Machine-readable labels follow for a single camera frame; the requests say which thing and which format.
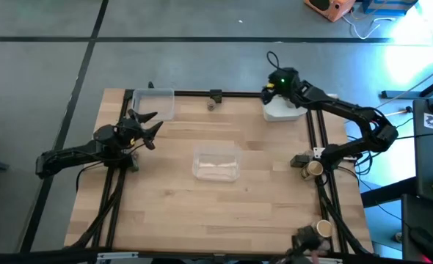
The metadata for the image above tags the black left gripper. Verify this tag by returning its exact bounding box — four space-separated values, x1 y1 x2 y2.
115 109 164 148

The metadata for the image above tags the cardboard spice tube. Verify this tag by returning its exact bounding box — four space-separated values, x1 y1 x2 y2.
311 219 334 239
299 160 324 181

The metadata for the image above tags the clear plastic bin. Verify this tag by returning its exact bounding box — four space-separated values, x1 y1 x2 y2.
192 145 241 183
131 87 176 122

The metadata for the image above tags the white plastic bin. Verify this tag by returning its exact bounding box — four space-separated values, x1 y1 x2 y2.
262 94 308 122

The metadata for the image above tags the orange speaker box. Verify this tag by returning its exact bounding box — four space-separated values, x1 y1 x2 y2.
303 0 357 23

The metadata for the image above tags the black stand leg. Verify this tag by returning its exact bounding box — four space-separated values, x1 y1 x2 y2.
380 71 433 114

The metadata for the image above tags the thin pale rod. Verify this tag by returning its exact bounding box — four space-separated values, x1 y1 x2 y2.
377 106 414 119

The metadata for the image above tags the blue box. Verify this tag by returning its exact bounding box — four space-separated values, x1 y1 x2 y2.
361 0 420 18

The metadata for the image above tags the black desk foot bar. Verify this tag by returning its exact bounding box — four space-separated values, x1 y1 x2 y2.
360 177 418 209

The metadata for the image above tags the person's hand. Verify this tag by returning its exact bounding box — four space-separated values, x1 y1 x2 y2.
308 247 331 264

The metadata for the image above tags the black low desk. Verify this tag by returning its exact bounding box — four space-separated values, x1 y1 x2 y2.
401 193 433 263

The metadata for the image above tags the black computer mouse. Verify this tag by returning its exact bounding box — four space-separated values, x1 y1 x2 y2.
408 226 433 263

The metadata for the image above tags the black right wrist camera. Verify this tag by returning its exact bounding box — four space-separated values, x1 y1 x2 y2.
260 87 276 106

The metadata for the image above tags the black aluminium table frame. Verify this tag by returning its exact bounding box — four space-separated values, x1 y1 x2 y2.
64 87 374 264

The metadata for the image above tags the white floor cable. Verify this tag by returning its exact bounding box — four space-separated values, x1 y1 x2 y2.
341 12 397 40

